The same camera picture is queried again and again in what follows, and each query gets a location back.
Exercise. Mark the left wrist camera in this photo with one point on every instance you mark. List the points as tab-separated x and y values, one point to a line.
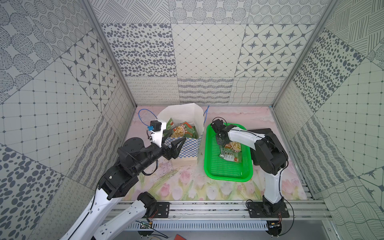
156	129

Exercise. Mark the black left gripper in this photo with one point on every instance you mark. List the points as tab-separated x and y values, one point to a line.
165	150

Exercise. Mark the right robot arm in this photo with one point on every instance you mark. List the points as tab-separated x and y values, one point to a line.
266	152

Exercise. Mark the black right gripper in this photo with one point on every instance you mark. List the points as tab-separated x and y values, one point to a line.
217	138

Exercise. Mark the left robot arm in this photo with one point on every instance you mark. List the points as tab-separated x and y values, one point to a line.
113	186

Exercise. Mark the yellow green condiment packet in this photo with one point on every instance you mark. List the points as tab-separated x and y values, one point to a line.
170	124

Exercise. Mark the blue checkered paper bag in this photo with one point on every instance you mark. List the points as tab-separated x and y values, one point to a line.
195	116

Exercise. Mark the green plastic basket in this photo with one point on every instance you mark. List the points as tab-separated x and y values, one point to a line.
231	162

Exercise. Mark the mushroom soup packet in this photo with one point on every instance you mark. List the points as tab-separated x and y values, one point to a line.
233	147

